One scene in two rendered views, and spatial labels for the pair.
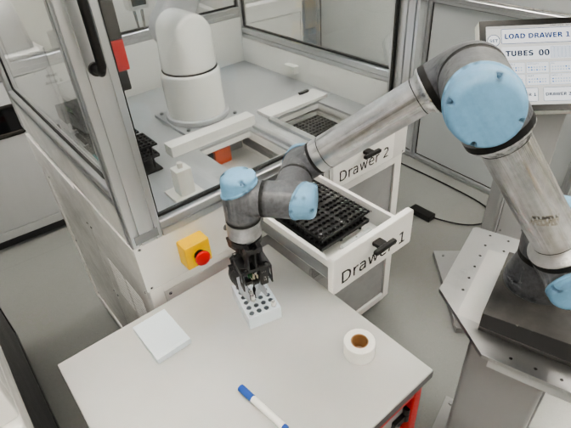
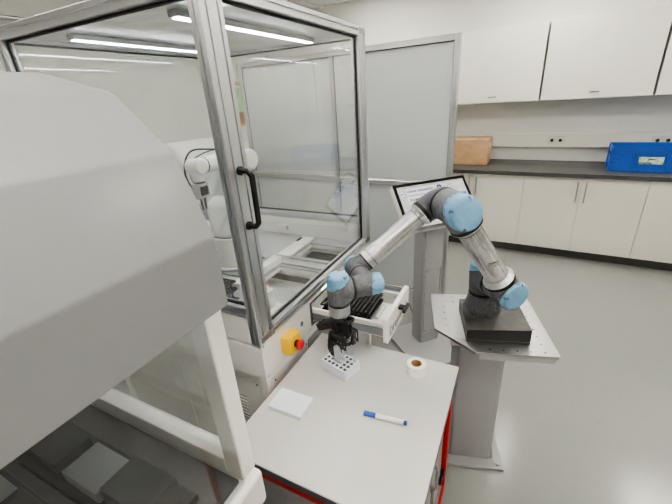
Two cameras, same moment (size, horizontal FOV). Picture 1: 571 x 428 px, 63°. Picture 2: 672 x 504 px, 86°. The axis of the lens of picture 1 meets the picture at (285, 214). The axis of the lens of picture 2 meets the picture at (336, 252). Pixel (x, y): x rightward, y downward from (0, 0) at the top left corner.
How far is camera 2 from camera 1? 56 cm
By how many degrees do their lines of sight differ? 25
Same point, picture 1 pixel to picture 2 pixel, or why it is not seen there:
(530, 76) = not seen: hidden behind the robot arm
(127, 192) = (259, 304)
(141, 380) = (295, 434)
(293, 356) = (382, 386)
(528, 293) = (482, 313)
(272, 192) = (360, 280)
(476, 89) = (462, 204)
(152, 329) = (283, 401)
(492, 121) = (470, 218)
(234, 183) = (340, 278)
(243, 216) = (344, 299)
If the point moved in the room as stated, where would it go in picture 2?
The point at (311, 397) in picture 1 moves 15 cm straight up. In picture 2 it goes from (407, 403) to (408, 367)
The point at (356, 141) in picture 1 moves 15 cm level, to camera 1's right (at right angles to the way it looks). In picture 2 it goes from (391, 245) to (424, 237)
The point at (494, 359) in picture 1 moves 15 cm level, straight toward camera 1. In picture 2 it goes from (483, 352) to (492, 380)
